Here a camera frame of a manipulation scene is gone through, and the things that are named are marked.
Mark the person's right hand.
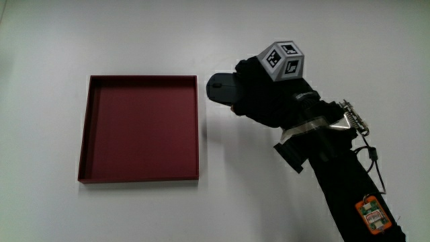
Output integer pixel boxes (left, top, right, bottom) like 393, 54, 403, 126
230, 40, 322, 130

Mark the dark grey computer mouse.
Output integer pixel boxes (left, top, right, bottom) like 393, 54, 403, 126
205, 73, 241, 106

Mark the person's right forearm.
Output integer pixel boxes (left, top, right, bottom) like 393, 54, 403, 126
279, 97, 407, 242

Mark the white desk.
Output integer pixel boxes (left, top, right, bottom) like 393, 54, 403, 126
0, 0, 430, 242

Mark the black wrist-mounted block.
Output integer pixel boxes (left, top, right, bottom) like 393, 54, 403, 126
273, 139, 309, 174

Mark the metal connector board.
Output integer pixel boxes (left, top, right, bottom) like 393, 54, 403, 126
338, 99, 371, 137

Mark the dark red square tray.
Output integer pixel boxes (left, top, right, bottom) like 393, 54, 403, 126
77, 75, 200, 184

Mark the orange sensor module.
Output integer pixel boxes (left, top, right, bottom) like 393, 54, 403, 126
355, 194, 393, 235

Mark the thin black cable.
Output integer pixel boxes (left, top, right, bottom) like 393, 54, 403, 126
352, 133, 387, 196

